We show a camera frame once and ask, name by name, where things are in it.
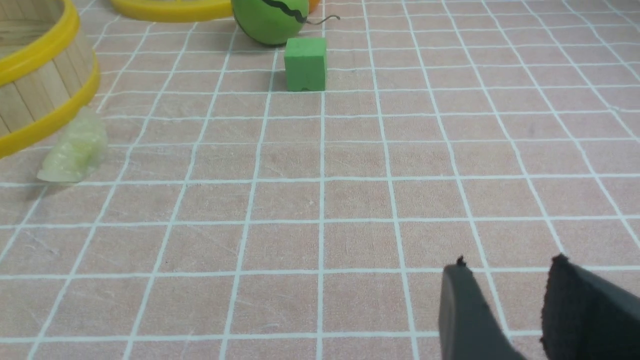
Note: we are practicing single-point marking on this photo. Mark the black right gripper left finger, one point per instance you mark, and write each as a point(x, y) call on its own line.
point(467, 328)

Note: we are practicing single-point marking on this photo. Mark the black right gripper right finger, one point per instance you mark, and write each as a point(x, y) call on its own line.
point(586, 317)

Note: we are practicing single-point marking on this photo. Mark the pale green dumpling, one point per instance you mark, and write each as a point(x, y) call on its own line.
point(78, 152)

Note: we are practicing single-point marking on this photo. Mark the bamboo steamer lid yellow rim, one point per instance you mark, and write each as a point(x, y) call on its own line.
point(174, 11)

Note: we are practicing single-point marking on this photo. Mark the bamboo steamer tray yellow rim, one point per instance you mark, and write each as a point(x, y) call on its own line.
point(48, 70)

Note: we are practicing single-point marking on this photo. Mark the pink checkered tablecloth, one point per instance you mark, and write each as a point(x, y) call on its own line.
point(234, 220)

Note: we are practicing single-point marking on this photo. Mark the green foam cube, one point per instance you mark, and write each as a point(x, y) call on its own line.
point(306, 64)

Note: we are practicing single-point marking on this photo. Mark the orange toy pear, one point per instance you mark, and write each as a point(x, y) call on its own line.
point(313, 5)

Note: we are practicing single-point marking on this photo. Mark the green toy watermelon ball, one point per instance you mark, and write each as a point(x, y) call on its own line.
point(273, 22)

